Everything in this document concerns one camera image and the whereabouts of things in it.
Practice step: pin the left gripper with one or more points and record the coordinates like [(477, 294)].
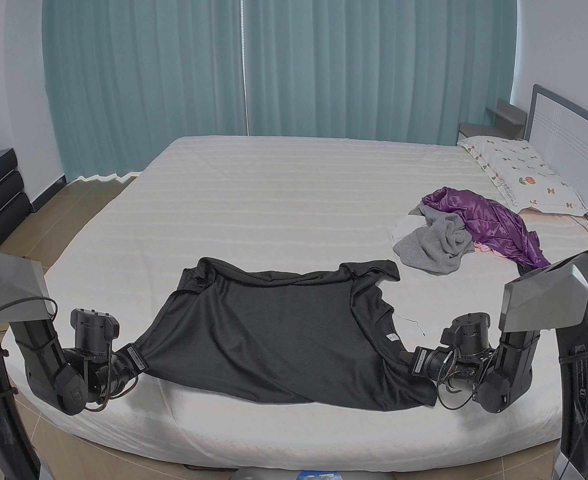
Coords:
[(129, 363)]

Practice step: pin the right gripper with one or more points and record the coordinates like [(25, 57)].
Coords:
[(436, 365)]

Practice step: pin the black T-shirt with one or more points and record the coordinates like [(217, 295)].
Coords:
[(274, 328)]

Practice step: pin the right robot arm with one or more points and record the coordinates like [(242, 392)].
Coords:
[(583, 318)]

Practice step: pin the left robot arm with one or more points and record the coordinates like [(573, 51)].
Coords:
[(39, 358)]

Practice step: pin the bed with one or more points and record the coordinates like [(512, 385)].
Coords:
[(274, 208)]

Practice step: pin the grey knit garment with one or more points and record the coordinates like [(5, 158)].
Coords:
[(438, 248)]

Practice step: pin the pink garment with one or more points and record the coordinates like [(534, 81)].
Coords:
[(488, 249)]

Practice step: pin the dark grey small garment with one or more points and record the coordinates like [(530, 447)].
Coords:
[(526, 269)]

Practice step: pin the white garment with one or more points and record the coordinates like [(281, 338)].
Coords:
[(406, 225)]

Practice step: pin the purple satin garment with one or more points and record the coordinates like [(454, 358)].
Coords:
[(493, 223)]

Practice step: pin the white printed pillow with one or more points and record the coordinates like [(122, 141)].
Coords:
[(523, 173)]

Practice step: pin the grey bedside table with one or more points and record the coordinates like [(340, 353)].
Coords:
[(498, 123)]

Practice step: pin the blue-green curtain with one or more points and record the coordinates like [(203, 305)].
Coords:
[(144, 68), (374, 53)]

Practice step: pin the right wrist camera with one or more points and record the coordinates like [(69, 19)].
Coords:
[(447, 337)]

